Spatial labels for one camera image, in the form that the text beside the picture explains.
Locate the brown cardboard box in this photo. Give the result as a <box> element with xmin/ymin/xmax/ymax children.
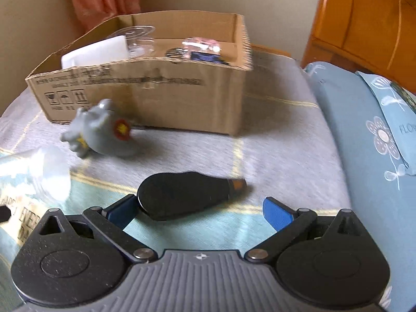
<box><xmin>25</xmin><ymin>12</ymin><xmax>254</xmax><ymax>136</ymax></box>

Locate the grey elephant toy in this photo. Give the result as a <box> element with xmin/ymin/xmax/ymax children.
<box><xmin>60</xmin><ymin>99</ymin><xmax>139</xmax><ymax>160</ymax></box>

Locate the checked teal grey tablecloth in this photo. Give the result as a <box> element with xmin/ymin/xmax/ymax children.
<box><xmin>0</xmin><ymin>47</ymin><xmax>353</xmax><ymax>300</ymax></box>

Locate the dark blue fidget toy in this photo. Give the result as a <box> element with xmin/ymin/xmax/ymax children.
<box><xmin>188</xmin><ymin>50</ymin><xmax>228</xmax><ymax>66</ymax></box>

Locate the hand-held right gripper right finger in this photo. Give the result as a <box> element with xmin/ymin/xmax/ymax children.
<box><xmin>244</xmin><ymin>197</ymin><xmax>362</xmax><ymax>264</ymax></box>

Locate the wooden headboard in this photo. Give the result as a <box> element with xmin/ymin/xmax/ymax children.
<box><xmin>301</xmin><ymin>0</ymin><xmax>416</xmax><ymax>101</ymax></box>

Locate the blue floral pillow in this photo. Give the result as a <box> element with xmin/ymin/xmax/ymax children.
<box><xmin>356</xmin><ymin>70</ymin><xmax>416</xmax><ymax>166</ymax></box>
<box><xmin>304</xmin><ymin>62</ymin><xmax>416</xmax><ymax>312</ymax></box>

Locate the black teardrop-shaped object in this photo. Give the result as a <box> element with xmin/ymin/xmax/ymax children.
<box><xmin>136</xmin><ymin>171</ymin><xmax>248</xmax><ymax>222</ymax></box>

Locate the clear plastic jar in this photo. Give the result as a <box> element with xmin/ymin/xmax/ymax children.
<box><xmin>112</xmin><ymin>24</ymin><xmax>157</xmax><ymax>56</ymax></box>

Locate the clear plastic tube container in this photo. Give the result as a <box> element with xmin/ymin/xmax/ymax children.
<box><xmin>0</xmin><ymin>146</ymin><xmax>72</xmax><ymax>202</ymax></box>

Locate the pink pig keychain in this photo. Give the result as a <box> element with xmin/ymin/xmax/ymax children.
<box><xmin>182</xmin><ymin>37</ymin><xmax>223</xmax><ymax>56</ymax></box>

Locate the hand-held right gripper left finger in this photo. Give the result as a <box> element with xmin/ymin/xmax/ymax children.
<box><xmin>32</xmin><ymin>194</ymin><xmax>160</xmax><ymax>264</ymax></box>

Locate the white pill bottle green label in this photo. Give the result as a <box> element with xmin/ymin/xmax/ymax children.
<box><xmin>61</xmin><ymin>36</ymin><xmax>131</xmax><ymax>69</ymax></box>

